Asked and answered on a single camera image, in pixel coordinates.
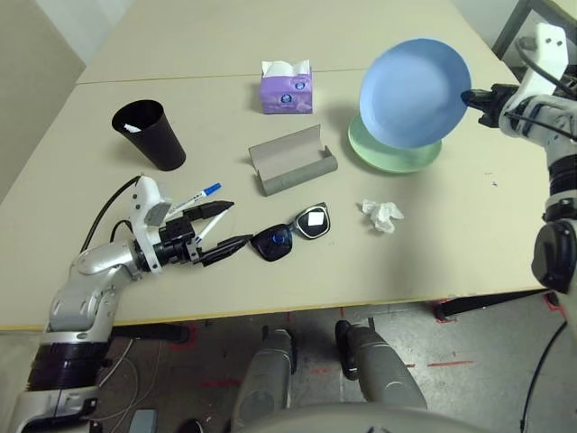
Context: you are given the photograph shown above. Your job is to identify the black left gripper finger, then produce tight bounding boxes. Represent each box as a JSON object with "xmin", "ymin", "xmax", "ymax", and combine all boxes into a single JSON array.
[
  {"xmin": 187, "ymin": 200, "xmax": 236, "ymax": 222},
  {"xmin": 197, "ymin": 234, "xmax": 255, "ymax": 267}
]

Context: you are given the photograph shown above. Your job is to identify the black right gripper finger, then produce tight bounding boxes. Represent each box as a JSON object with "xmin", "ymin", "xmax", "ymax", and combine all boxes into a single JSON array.
[{"xmin": 460, "ymin": 88, "xmax": 493, "ymax": 108}]

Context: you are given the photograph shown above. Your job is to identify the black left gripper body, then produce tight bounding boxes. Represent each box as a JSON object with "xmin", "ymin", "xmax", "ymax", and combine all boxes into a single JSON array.
[{"xmin": 151, "ymin": 215, "xmax": 204, "ymax": 268}]

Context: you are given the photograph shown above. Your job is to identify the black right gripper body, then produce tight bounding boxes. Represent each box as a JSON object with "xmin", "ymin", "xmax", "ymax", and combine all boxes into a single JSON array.
[{"xmin": 477, "ymin": 83, "xmax": 519, "ymax": 129}]

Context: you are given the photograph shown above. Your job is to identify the black sunglasses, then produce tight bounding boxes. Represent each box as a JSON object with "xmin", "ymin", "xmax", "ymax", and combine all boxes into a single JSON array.
[{"xmin": 250, "ymin": 201, "xmax": 332, "ymax": 263}]

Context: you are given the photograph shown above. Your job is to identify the light blue plate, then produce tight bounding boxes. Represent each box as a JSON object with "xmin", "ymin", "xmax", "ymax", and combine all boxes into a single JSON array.
[{"xmin": 359, "ymin": 39, "xmax": 473, "ymax": 148}]

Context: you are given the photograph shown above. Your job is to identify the grey glasses case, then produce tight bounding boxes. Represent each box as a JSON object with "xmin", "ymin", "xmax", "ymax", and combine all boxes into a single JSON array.
[{"xmin": 247, "ymin": 124, "xmax": 338, "ymax": 198}]

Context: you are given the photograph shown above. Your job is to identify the black plastic cup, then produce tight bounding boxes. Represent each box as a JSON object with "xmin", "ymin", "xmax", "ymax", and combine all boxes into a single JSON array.
[{"xmin": 111, "ymin": 99, "xmax": 188, "ymax": 173}]

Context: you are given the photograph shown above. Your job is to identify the light green plate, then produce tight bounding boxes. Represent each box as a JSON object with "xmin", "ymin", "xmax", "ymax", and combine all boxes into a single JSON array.
[{"xmin": 347, "ymin": 112, "xmax": 444, "ymax": 174}]

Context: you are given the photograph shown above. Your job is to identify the purple tissue box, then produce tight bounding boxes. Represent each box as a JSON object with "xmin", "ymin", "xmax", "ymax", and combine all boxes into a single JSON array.
[{"xmin": 259, "ymin": 58, "xmax": 315, "ymax": 116}]

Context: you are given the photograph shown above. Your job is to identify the grey robot left leg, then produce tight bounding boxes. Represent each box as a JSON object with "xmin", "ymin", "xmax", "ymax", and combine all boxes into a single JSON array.
[{"xmin": 230, "ymin": 327, "xmax": 298, "ymax": 432}]

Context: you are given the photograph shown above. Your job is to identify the grey robot leg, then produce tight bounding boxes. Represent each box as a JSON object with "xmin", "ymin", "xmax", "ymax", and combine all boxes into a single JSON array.
[
  {"xmin": 334, "ymin": 318, "xmax": 428, "ymax": 412},
  {"xmin": 230, "ymin": 327, "xmax": 298, "ymax": 432}
]

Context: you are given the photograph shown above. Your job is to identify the white tissue sheet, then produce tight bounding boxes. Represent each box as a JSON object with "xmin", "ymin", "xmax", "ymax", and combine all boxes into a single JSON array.
[{"xmin": 261, "ymin": 58, "xmax": 312, "ymax": 78}]

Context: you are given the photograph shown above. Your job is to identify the small grey box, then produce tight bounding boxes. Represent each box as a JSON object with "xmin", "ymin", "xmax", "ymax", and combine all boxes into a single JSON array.
[{"xmin": 129, "ymin": 408, "xmax": 160, "ymax": 433}]

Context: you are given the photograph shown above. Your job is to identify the black table foot bar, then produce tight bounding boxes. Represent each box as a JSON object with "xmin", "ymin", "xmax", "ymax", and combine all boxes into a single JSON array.
[{"xmin": 435, "ymin": 290, "xmax": 563, "ymax": 322}]

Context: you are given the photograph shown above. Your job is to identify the grey robot right leg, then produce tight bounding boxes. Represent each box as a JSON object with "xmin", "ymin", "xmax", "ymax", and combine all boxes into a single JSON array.
[{"xmin": 334, "ymin": 318, "xmax": 428, "ymax": 412}]

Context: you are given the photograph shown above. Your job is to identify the beige cloth partition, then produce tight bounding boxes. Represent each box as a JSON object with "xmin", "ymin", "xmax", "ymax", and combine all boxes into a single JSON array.
[{"xmin": 0, "ymin": 0, "xmax": 87, "ymax": 204}]

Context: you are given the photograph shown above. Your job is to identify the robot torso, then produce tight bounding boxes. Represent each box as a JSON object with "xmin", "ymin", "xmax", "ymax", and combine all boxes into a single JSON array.
[{"xmin": 232, "ymin": 402, "xmax": 501, "ymax": 433}]

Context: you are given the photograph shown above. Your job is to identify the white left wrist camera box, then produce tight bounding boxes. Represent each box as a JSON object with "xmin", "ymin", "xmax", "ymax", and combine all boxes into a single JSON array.
[{"xmin": 127, "ymin": 175, "xmax": 175, "ymax": 276}]

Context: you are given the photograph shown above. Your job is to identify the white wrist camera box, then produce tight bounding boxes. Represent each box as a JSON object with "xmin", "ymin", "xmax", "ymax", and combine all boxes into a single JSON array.
[
  {"xmin": 499, "ymin": 22, "xmax": 569, "ymax": 136},
  {"xmin": 127, "ymin": 175, "xmax": 175, "ymax": 276}
]

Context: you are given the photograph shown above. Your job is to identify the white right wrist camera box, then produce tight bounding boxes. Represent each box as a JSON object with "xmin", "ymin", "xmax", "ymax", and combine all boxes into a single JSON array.
[{"xmin": 499, "ymin": 22, "xmax": 569, "ymax": 136}]

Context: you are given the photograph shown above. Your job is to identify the beige table with dark frame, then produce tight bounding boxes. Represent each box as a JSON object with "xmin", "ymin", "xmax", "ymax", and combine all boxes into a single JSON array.
[{"xmin": 490, "ymin": 0, "xmax": 549, "ymax": 62}]

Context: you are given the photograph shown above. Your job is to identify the black left wrist camera cable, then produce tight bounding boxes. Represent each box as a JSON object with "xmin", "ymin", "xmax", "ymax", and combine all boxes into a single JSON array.
[{"xmin": 79, "ymin": 176, "xmax": 141, "ymax": 253}]

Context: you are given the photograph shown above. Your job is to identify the thin white floor wires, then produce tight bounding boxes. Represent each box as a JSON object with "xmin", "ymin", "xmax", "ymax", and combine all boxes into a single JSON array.
[{"xmin": 92, "ymin": 336, "xmax": 157, "ymax": 423}]

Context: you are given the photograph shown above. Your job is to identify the thin black hanging cable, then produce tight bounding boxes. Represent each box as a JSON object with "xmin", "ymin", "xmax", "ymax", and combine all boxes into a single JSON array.
[{"xmin": 521, "ymin": 318, "xmax": 570, "ymax": 433}]

